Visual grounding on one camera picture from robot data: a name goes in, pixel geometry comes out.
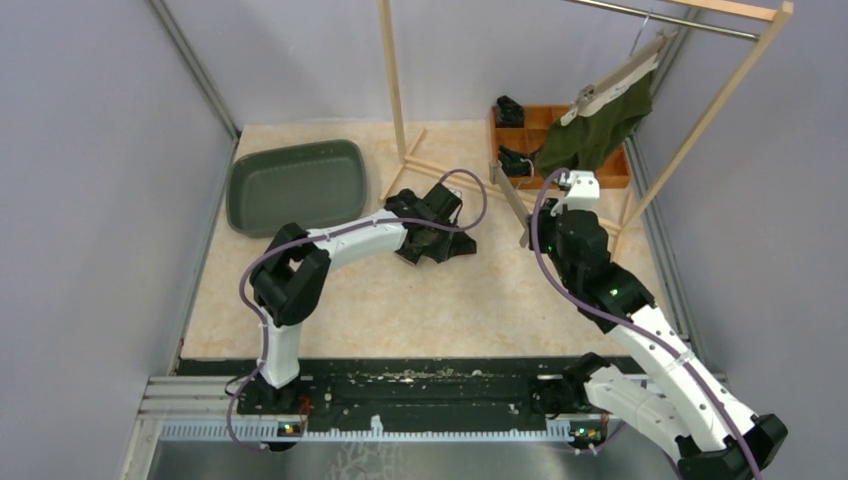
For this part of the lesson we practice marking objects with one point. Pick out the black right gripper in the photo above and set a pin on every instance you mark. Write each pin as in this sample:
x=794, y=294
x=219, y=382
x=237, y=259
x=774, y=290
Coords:
x=545, y=219

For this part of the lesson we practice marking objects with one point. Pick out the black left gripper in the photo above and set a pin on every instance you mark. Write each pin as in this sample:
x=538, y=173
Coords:
x=440, y=252

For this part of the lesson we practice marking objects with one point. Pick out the black striped garment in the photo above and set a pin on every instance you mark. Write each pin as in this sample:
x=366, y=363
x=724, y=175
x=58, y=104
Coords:
x=440, y=205

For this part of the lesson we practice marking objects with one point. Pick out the green underwear with cream waistband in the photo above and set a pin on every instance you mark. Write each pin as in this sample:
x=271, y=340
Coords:
x=588, y=133

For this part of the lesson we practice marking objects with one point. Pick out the beige clip hanger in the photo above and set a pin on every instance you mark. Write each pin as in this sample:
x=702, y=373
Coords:
x=516, y=202
x=640, y=62

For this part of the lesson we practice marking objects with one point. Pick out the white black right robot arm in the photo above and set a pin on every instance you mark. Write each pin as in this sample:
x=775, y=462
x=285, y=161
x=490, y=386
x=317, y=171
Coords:
x=697, y=423

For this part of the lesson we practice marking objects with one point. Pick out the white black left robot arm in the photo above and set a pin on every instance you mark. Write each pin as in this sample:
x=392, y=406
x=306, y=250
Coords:
x=288, y=281

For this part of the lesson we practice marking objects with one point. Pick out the dark rolled sock front left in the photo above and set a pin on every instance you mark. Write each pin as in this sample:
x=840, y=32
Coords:
x=515, y=164

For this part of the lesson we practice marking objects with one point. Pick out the dark rolled sock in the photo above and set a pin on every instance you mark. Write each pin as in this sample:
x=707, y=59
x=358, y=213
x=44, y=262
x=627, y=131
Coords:
x=508, y=113
x=515, y=164

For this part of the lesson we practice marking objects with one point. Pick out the orange wooden compartment tray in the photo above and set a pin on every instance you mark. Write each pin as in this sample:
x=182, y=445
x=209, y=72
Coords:
x=614, y=174

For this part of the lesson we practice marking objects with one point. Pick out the dark rolled sock far left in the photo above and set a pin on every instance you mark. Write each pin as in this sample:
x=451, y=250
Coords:
x=508, y=113

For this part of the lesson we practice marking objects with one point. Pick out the grey-green plastic tub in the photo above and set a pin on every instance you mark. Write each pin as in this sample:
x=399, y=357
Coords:
x=315, y=185

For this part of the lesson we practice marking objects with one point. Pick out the light wooden clothes rack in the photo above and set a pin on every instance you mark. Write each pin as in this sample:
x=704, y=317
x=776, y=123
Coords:
x=775, y=18

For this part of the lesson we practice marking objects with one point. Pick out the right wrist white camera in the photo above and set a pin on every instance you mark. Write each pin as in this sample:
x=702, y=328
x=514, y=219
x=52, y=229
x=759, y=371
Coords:
x=581, y=191

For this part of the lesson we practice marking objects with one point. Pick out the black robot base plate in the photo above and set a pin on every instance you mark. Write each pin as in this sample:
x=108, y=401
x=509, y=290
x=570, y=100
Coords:
x=237, y=370

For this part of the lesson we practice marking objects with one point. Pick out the aluminium front rail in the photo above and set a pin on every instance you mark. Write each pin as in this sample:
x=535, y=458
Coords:
x=471, y=406

